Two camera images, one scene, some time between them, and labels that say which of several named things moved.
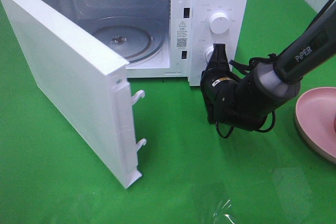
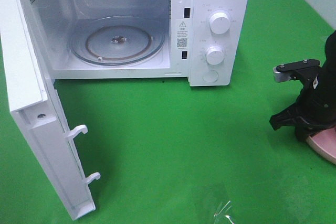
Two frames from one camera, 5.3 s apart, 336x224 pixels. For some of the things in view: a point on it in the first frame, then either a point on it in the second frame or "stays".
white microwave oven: x=160 y=24 stays
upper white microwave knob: x=219 y=22 stays
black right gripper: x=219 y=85 to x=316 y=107
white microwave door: x=84 y=80 to x=33 y=100
